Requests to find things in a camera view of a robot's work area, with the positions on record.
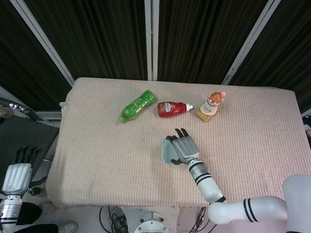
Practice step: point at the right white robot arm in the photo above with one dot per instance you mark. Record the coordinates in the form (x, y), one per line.
(209, 187)

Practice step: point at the white shoe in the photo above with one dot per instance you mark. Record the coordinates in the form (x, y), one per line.
(69, 227)

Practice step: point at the dark curtain panel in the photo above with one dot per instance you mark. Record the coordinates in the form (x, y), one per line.
(286, 48)
(199, 38)
(24, 72)
(97, 38)

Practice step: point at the green plastic drink bottle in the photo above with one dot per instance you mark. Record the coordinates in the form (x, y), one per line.
(137, 105)

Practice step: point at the light blue plastic tray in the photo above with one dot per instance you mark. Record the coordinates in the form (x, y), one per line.
(168, 151)

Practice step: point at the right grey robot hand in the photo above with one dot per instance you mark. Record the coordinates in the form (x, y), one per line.
(185, 148)

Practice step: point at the black mesh panel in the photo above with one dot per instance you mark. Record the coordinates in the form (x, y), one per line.
(29, 133)

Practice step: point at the brown and pink turtle toy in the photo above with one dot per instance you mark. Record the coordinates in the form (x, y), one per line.
(216, 97)

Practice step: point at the grey round robot base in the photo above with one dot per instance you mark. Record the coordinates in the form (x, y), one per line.
(151, 222)

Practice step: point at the red ketchup squeeze bottle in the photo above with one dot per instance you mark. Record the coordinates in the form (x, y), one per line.
(170, 109)

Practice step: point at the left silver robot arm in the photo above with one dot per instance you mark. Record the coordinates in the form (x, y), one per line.
(9, 208)

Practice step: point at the black trouser leg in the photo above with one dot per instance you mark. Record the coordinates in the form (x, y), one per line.
(31, 213)

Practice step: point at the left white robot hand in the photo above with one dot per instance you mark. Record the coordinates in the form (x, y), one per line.
(18, 177)

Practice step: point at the white paper cup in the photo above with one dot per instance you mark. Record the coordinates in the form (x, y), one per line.
(209, 108)

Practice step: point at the white frame post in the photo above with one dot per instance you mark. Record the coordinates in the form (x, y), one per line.
(250, 41)
(43, 41)
(151, 38)

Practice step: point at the beige waffle-weave tablecloth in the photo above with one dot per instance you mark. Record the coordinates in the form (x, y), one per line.
(109, 157)

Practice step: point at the yellow sponge with green pad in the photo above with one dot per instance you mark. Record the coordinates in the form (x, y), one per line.
(205, 117)

